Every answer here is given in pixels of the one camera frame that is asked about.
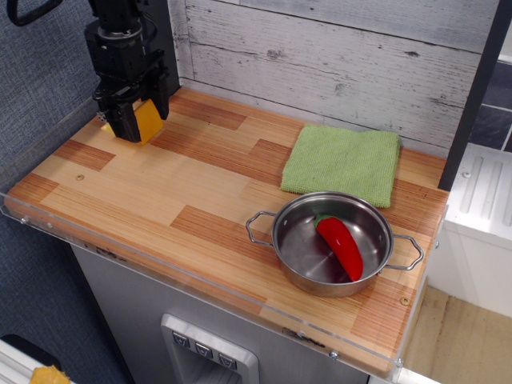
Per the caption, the grey toy cabinet front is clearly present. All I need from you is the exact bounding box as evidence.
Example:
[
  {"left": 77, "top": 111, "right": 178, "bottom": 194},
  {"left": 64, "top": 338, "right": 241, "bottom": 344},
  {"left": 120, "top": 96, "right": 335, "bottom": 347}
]
[{"left": 72, "top": 246, "right": 370, "bottom": 383}]

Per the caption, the stainless steel pot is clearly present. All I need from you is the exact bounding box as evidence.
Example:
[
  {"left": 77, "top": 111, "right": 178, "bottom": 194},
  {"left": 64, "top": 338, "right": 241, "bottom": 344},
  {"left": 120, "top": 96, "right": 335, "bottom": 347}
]
[{"left": 267, "top": 191, "right": 424, "bottom": 298}]

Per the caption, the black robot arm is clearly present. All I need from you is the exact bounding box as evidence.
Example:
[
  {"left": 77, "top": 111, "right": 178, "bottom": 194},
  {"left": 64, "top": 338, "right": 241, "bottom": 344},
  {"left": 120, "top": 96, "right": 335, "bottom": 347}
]
[{"left": 85, "top": 1, "right": 169, "bottom": 143}]

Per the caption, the yellow toy cheese wedge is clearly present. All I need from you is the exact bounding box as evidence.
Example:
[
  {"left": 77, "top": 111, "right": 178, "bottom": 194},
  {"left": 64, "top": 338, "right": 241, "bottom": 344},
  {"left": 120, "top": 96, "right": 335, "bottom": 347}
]
[{"left": 101, "top": 99, "right": 163, "bottom": 145}]

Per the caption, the clear acrylic table guard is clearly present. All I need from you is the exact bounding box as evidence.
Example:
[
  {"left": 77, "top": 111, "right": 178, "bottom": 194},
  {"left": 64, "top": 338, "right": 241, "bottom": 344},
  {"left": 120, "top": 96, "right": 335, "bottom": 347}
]
[{"left": 2, "top": 88, "right": 426, "bottom": 379}]

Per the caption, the black vertical post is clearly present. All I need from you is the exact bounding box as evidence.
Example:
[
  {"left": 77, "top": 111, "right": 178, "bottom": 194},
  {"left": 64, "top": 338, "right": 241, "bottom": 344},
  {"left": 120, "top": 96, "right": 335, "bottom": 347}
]
[
  {"left": 141, "top": 0, "right": 180, "bottom": 97},
  {"left": 438, "top": 0, "right": 511, "bottom": 191}
]

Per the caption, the green folded cloth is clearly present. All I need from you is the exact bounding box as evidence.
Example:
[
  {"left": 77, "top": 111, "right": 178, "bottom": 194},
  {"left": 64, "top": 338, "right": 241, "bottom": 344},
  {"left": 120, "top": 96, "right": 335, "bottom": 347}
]
[{"left": 281, "top": 125, "right": 401, "bottom": 208}]

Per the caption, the yellow sponge at corner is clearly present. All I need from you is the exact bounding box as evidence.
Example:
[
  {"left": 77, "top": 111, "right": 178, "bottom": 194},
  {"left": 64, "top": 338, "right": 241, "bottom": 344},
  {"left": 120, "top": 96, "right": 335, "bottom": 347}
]
[{"left": 29, "top": 366, "right": 71, "bottom": 384}]

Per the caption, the black cable loop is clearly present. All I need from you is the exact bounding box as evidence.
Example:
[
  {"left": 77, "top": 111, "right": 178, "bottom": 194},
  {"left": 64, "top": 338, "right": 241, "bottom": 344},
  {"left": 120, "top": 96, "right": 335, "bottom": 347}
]
[{"left": 5, "top": 0, "right": 61, "bottom": 28}]

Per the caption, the red toy chili pepper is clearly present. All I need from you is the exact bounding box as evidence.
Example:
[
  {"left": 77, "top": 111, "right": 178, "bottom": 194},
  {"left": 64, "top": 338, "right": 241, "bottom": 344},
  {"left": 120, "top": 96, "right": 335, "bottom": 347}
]
[{"left": 314, "top": 215, "right": 364, "bottom": 282}]

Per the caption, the black vertical post right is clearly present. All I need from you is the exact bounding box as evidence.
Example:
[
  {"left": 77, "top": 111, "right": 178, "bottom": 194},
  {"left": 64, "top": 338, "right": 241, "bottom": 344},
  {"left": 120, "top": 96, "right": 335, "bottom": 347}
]
[{"left": 438, "top": 0, "right": 511, "bottom": 191}]

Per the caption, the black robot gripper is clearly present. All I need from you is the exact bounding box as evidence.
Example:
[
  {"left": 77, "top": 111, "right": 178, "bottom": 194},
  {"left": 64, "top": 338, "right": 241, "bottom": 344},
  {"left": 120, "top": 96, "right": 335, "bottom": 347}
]
[{"left": 85, "top": 23, "right": 169, "bottom": 142}]

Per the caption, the white toy sink unit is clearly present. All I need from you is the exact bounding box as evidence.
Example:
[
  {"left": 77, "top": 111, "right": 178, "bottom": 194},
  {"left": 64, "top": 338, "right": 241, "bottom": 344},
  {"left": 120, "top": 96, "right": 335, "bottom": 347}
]
[{"left": 426, "top": 144, "right": 511, "bottom": 316}]

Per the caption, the black vertical post left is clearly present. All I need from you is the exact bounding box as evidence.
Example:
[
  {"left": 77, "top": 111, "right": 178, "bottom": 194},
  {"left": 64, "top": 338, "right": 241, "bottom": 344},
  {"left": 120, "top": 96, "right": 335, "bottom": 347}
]
[{"left": 141, "top": 0, "right": 180, "bottom": 97}]

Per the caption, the silver dispenser panel with buttons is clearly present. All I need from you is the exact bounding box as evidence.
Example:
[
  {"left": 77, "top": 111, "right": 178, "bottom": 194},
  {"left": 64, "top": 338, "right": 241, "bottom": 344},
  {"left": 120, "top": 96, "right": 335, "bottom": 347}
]
[{"left": 161, "top": 314, "right": 260, "bottom": 384}]

